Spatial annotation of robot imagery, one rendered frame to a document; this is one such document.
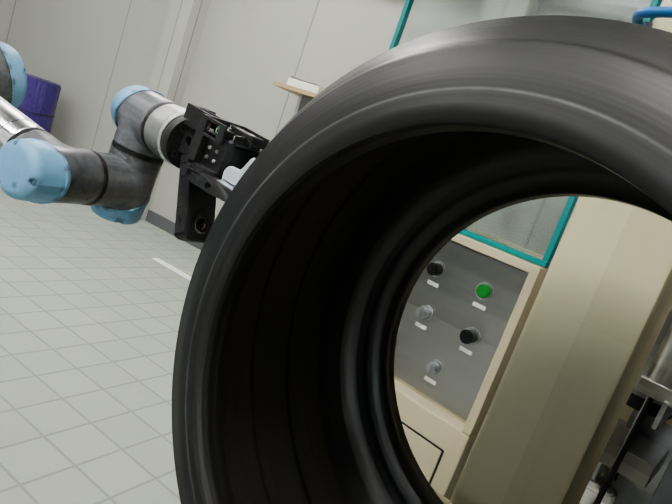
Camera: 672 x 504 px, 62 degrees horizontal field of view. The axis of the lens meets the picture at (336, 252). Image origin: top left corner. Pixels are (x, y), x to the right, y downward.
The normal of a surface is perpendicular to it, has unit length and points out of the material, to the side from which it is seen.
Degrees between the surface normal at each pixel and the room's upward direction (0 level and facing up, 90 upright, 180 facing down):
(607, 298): 90
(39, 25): 90
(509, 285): 90
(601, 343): 90
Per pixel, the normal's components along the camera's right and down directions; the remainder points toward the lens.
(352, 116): -0.64, -0.25
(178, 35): -0.50, -0.02
